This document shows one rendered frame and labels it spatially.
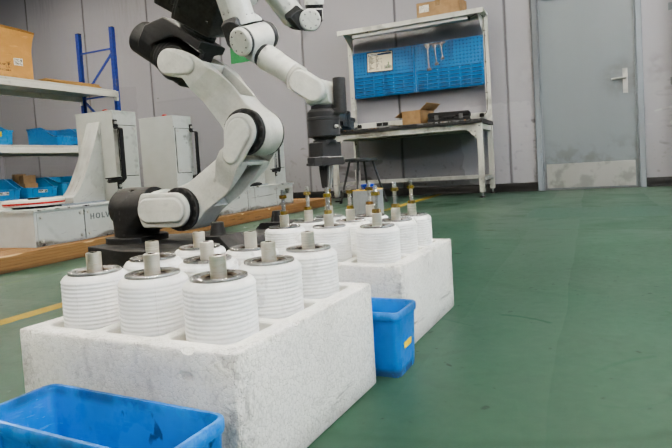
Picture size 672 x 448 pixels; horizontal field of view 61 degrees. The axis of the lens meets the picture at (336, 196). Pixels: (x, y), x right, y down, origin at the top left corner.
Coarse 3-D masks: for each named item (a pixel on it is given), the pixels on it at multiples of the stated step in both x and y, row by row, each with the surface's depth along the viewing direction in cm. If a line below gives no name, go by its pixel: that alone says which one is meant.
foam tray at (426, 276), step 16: (448, 240) 146; (352, 256) 132; (416, 256) 124; (432, 256) 133; (448, 256) 145; (352, 272) 118; (368, 272) 117; (384, 272) 115; (400, 272) 114; (416, 272) 122; (432, 272) 133; (448, 272) 145; (384, 288) 115; (400, 288) 114; (416, 288) 122; (432, 288) 132; (448, 288) 144; (416, 304) 122; (432, 304) 132; (448, 304) 144; (416, 320) 121; (432, 320) 131; (416, 336) 121
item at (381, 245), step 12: (360, 228) 122; (384, 228) 120; (396, 228) 121; (360, 240) 121; (372, 240) 119; (384, 240) 119; (396, 240) 121; (360, 252) 121; (372, 252) 119; (384, 252) 119; (396, 252) 120
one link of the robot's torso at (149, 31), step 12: (144, 24) 188; (156, 24) 182; (168, 24) 180; (180, 24) 184; (132, 36) 187; (144, 36) 184; (156, 36) 182; (168, 36) 180; (180, 36) 178; (192, 36) 176; (132, 48) 190; (144, 48) 185; (156, 48) 183; (204, 48) 178; (216, 48) 183; (204, 60) 181
